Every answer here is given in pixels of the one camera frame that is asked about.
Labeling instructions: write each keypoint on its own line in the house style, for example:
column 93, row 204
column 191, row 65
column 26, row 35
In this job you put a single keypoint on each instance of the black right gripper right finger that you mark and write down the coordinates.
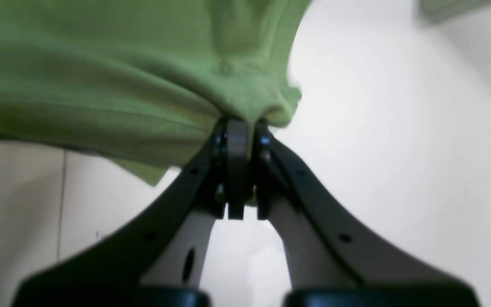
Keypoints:
column 334, row 260

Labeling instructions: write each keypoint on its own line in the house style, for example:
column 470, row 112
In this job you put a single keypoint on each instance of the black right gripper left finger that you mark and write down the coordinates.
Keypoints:
column 156, row 258

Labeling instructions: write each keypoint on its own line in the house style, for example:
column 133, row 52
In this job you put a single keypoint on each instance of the green t-shirt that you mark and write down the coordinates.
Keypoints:
column 143, row 82

